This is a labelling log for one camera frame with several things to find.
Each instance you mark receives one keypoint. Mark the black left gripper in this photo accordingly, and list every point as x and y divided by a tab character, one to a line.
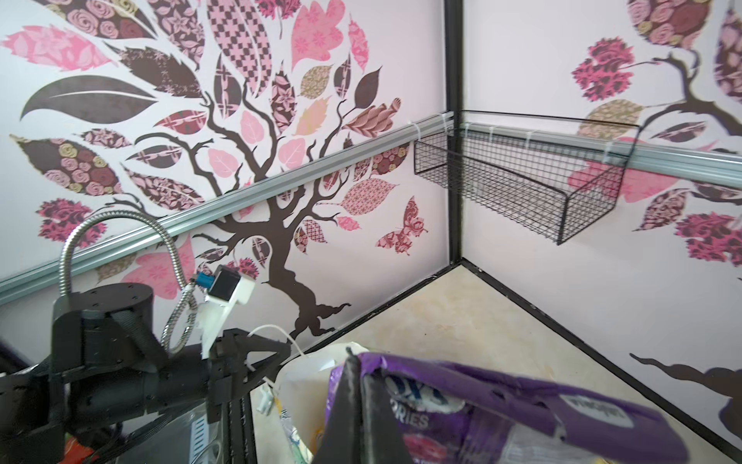
237	363

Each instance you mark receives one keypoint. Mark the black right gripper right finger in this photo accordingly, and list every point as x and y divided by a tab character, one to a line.
381	438

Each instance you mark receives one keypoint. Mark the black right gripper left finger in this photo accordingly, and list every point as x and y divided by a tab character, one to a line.
342	438

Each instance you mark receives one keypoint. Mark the purple candy bag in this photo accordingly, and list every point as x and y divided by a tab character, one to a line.
452	413

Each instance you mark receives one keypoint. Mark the floral paper bag white inside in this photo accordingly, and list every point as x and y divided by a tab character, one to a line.
301	388

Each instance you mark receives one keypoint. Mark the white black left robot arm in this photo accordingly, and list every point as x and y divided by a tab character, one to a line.
106	367

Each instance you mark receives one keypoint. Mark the left metal flexible conduit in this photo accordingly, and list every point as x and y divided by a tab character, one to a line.
180	324

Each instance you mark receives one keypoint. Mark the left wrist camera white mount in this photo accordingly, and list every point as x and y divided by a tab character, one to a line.
225	289

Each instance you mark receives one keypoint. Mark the aluminium rail left wall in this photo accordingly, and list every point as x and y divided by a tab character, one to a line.
37	279

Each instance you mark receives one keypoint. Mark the aluminium rail wall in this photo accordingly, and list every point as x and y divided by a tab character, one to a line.
37	279
705	167

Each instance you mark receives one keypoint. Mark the black wire basket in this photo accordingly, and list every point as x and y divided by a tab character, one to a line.
555	197

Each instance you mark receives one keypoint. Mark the aluminium rail back wall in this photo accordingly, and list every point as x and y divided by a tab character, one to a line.
705	167

